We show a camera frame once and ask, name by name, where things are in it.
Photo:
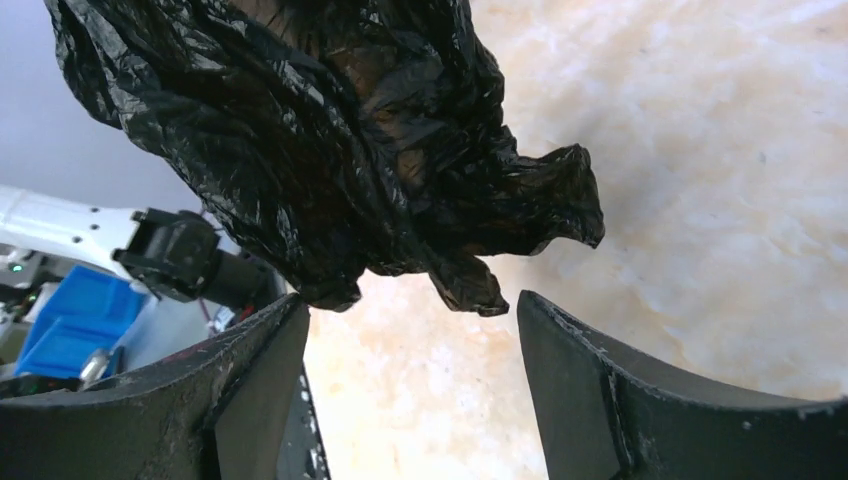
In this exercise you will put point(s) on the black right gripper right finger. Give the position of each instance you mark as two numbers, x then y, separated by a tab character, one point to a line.
606	410

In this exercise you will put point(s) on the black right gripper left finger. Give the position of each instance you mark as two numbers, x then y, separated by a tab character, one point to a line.
215	410

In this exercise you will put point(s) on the black plastic trash bag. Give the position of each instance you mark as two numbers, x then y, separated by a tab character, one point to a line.
332	138

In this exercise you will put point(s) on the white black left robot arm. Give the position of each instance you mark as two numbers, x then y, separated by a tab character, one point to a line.
175	255

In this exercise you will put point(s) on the blue plastic storage bin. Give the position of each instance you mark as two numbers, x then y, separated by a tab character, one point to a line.
88	311

